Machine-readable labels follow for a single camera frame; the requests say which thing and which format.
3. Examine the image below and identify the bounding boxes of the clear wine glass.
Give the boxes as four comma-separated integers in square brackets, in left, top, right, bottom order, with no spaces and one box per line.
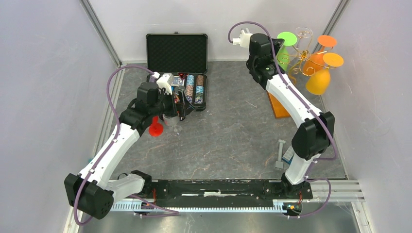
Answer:
[163,115,182,135]
[294,27,313,56]

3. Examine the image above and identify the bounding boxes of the red plastic wine glass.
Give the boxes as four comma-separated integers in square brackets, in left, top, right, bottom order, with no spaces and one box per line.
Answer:
[149,116,164,137]

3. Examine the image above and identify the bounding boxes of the green plastic wine glass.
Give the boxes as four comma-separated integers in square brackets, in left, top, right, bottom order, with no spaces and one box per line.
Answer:
[276,32,297,72]

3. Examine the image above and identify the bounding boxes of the yellow plastic wine glass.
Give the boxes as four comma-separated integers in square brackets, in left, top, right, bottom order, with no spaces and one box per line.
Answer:
[306,52,344,95]

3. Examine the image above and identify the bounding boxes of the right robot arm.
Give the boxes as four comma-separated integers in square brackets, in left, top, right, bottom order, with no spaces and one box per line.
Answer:
[242,33,337,198]

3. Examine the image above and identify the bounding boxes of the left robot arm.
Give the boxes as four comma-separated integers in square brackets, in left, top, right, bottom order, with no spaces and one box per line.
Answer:
[64,82,185,219]

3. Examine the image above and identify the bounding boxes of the wooden rack base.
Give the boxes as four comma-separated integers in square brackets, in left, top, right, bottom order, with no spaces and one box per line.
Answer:
[267,92,291,119]

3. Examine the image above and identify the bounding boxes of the orange plastic wine glass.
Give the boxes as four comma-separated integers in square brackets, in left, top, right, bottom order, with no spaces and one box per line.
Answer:
[301,35,338,76]

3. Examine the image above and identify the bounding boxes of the black poker chip case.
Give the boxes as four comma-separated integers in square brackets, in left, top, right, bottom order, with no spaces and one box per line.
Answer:
[146,33,208,112]

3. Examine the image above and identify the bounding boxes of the blue green building blocks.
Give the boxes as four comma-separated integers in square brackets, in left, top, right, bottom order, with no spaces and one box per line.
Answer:
[282,146,295,165]

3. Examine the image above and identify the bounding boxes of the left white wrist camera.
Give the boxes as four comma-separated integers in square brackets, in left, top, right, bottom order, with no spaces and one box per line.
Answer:
[153,72,174,95]

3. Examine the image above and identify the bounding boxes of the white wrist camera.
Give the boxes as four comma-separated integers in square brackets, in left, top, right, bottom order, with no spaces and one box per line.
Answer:
[231,28,253,49]
[153,72,174,95]

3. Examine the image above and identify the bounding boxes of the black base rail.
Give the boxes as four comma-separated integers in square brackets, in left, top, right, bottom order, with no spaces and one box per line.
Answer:
[138,179,313,208]

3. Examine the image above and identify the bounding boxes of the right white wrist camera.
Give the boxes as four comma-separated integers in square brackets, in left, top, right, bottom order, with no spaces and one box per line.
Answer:
[231,28,253,49]

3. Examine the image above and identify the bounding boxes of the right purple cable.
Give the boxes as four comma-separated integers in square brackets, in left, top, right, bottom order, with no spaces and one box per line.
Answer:
[227,21,338,219]

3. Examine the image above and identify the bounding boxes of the gold wire glass rack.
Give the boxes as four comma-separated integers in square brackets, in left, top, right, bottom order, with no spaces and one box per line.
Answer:
[286,32,319,84]

